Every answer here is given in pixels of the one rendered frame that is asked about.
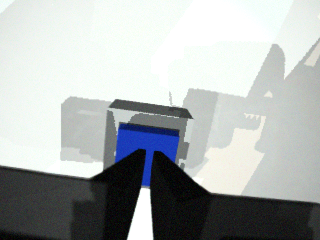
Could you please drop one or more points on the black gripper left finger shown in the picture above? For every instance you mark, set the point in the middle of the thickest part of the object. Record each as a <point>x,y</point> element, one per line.
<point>51,206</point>

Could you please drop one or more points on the blue button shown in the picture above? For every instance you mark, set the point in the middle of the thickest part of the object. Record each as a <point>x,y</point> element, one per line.
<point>132,125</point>

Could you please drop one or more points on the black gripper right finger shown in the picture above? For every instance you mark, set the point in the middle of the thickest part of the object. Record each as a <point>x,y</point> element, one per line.
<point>181,209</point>

